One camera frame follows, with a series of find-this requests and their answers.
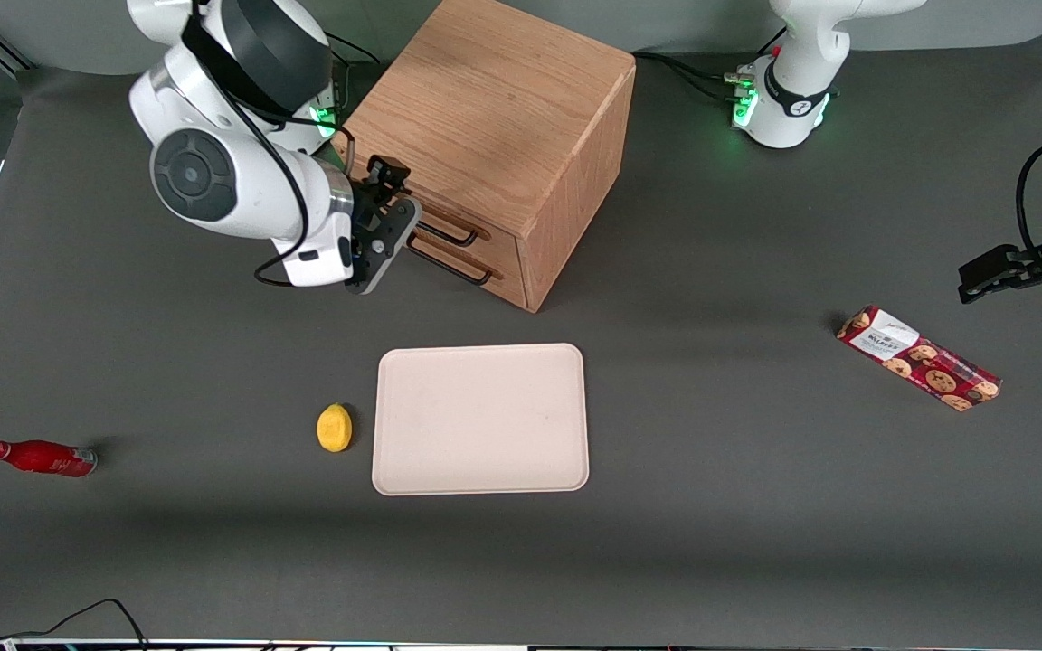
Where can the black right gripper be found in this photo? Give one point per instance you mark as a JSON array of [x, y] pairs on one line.
[[367, 205]]

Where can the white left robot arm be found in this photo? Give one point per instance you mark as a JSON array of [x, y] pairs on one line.
[[792, 108]]

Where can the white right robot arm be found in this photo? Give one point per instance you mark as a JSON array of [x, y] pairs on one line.
[[241, 194]]

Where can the oak wooden drawer cabinet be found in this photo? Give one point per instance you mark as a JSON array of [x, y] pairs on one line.
[[485, 90]]

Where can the red cookie box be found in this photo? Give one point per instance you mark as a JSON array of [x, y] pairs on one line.
[[923, 362]]

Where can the yellow lemon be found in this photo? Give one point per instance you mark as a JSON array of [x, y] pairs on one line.
[[334, 429]]

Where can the beige plastic tray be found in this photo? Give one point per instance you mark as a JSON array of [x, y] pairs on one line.
[[480, 420]]

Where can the red bottle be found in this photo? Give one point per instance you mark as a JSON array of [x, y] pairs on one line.
[[42, 457]]

